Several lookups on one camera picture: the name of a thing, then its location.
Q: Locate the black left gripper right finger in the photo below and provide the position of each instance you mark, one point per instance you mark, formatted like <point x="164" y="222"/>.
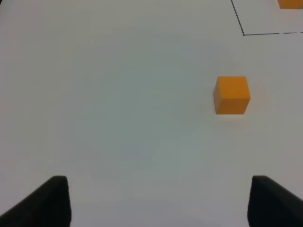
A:
<point x="272" y="205"/>

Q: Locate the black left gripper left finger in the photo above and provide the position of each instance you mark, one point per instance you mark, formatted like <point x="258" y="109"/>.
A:
<point x="48" y="206"/>

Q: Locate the template orange cube block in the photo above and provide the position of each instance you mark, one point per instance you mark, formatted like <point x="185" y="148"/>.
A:
<point x="290" y="4"/>

